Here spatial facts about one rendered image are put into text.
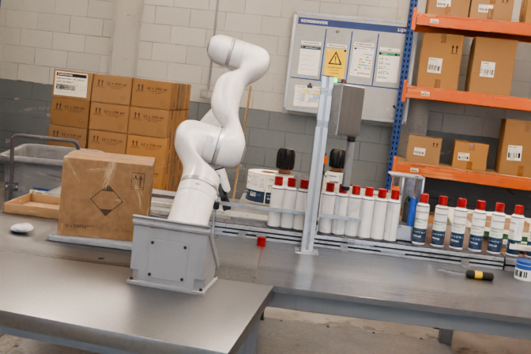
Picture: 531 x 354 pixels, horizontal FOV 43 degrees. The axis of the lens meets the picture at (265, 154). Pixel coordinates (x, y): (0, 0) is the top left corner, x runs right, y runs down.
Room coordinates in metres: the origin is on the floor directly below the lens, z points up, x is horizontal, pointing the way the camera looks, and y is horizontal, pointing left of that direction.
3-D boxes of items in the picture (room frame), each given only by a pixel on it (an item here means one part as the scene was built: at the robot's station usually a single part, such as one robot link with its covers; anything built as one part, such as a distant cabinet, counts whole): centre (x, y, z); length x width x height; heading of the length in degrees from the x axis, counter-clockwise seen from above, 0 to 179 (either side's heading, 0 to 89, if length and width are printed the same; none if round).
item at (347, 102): (2.56, -0.26, 1.38); 0.17 x 0.10 x 0.19; 143
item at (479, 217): (2.62, -0.87, 0.98); 0.05 x 0.05 x 0.20
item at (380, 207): (2.63, -0.48, 0.98); 0.05 x 0.05 x 0.20
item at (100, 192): (2.37, 0.54, 0.99); 0.30 x 0.24 x 0.27; 98
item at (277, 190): (2.65, -0.06, 0.98); 0.05 x 0.05 x 0.20
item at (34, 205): (2.68, 0.84, 0.85); 0.30 x 0.26 x 0.04; 88
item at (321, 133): (2.50, -0.20, 1.16); 0.04 x 0.04 x 0.67; 88
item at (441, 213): (2.62, -0.72, 0.98); 0.05 x 0.05 x 0.20
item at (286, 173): (2.93, -0.09, 1.03); 0.09 x 0.09 x 0.30
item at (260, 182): (3.23, -0.03, 0.95); 0.20 x 0.20 x 0.14
